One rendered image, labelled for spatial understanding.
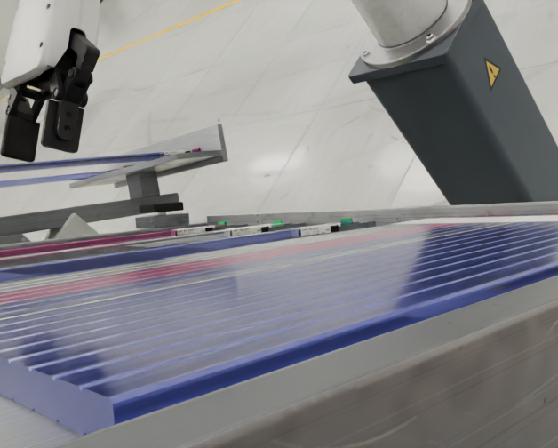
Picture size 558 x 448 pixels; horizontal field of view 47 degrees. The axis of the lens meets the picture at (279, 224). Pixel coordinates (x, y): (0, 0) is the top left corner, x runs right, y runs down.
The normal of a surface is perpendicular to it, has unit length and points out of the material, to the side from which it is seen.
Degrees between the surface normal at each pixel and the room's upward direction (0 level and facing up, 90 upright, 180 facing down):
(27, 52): 29
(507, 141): 90
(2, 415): 46
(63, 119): 90
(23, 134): 89
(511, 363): 90
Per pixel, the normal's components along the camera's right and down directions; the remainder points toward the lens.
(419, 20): 0.20, 0.51
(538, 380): 0.68, -0.01
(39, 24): -0.67, -0.17
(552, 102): -0.58, -0.63
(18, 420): -0.07, -1.00
